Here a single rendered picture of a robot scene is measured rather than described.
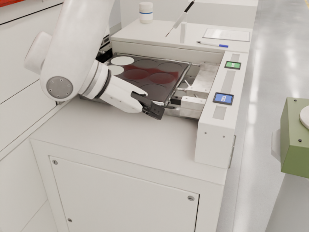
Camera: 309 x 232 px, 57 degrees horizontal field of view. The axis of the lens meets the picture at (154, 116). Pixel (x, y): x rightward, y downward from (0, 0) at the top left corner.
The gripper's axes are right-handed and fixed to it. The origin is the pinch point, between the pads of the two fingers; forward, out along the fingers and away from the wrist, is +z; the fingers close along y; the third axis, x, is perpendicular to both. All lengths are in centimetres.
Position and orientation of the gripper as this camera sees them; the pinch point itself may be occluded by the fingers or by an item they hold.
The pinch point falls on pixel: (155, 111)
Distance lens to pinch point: 71.3
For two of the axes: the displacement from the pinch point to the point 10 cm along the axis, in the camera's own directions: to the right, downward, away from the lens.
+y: 4.8, 0.1, -8.8
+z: 8.0, 4.0, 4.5
